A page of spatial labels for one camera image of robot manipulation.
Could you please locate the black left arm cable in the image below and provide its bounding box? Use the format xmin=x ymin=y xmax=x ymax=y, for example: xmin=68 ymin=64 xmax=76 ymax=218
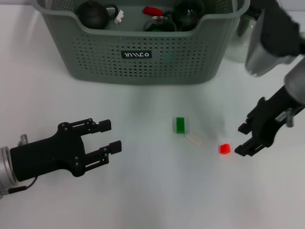
xmin=8 ymin=177 xmax=38 ymax=194

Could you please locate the small orange-red brick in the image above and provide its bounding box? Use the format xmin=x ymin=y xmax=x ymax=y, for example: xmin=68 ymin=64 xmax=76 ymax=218
xmin=218 ymin=143 xmax=231 ymax=155

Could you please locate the black clay teapot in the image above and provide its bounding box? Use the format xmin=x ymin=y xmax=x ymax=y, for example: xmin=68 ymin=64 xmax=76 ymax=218
xmin=75 ymin=0 xmax=119 ymax=30

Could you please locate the white brick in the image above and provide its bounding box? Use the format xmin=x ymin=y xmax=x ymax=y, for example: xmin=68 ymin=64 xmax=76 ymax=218
xmin=113 ymin=10 xmax=125 ymax=24
xmin=185 ymin=133 xmax=206 ymax=149

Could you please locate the grey-green perforated storage bin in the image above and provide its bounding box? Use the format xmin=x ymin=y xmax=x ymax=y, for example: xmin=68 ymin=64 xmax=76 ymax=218
xmin=35 ymin=0 xmax=251 ymax=86

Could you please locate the glass carafe black lid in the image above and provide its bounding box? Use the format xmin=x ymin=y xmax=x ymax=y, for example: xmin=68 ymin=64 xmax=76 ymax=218
xmin=224 ymin=0 xmax=265 ymax=63

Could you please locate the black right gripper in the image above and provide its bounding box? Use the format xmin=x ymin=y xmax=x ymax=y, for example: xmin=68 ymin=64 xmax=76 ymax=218
xmin=234 ymin=85 xmax=297 ymax=157

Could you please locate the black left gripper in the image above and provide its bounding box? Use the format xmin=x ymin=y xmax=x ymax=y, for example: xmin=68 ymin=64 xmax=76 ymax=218
xmin=10 ymin=118 xmax=122 ymax=181

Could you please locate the glass teacup black holder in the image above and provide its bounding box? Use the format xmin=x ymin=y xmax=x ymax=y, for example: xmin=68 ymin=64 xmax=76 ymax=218
xmin=172 ymin=0 xmax=205 ymax=32
xmin=143 ymin=10 xmax=177 ymax=32

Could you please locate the dark red long brick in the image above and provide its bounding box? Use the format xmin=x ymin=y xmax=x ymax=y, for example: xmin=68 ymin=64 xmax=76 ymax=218
xmin=143 ymin=6 xmax=164 ymax=16

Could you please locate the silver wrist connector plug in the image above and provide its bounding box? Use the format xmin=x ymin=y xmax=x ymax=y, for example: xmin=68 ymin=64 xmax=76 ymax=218
xmin=17 ymin=134 xmax=29 ymax=146
xmin=285 ymin=108 xmax=295 ymax=128

